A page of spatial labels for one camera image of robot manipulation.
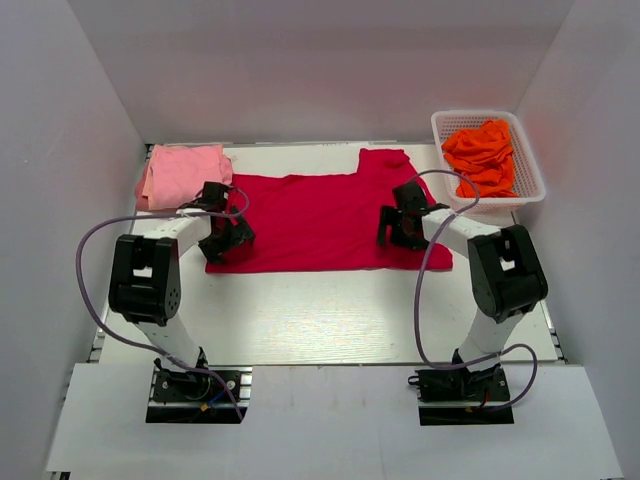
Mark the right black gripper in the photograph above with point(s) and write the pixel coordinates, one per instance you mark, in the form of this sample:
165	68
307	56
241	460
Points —
391	216

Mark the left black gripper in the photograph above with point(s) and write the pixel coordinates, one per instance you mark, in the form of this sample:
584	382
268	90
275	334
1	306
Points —
241	233

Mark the crimson red t shirt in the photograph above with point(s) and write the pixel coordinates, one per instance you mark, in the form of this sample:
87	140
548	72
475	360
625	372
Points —
315	223

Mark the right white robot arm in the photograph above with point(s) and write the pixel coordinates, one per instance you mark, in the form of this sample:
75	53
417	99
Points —
507	279

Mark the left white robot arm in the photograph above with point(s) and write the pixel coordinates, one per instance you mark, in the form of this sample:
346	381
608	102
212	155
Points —
145	284

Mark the folded pink t shirt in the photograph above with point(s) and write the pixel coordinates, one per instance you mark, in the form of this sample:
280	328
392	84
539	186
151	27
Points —
175	175

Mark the orange t shirt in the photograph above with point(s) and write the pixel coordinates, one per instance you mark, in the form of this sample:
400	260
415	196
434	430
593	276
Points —
485	156

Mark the white plastic basket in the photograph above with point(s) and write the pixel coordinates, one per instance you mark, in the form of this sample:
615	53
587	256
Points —
528	185

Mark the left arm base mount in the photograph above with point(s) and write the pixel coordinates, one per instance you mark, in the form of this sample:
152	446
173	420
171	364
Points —
190	399

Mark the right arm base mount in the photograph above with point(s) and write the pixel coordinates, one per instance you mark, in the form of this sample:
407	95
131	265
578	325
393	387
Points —
462	398

